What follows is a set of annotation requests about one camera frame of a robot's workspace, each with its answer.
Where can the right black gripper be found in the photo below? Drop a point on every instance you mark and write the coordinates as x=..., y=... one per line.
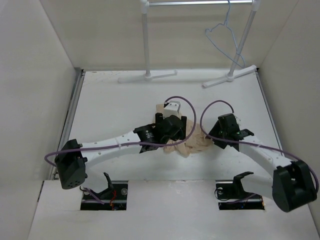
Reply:
x=214, y=132

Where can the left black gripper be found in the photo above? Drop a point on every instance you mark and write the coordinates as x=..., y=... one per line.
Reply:
x=180, y=135

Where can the beige trousers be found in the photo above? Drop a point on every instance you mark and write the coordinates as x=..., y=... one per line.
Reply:
x=195, y=144

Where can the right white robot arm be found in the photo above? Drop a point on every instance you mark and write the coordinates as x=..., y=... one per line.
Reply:
x=291, y=183

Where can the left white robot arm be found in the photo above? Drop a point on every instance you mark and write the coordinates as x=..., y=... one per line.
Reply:
x=75, y=161

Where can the white clothes rack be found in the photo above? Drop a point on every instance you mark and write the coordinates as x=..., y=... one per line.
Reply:
x=236, y=70

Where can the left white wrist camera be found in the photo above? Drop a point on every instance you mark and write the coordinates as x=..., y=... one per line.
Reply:
x=171, y=108

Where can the blue wire hanger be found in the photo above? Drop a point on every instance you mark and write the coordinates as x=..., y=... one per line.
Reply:
x=222, y=37

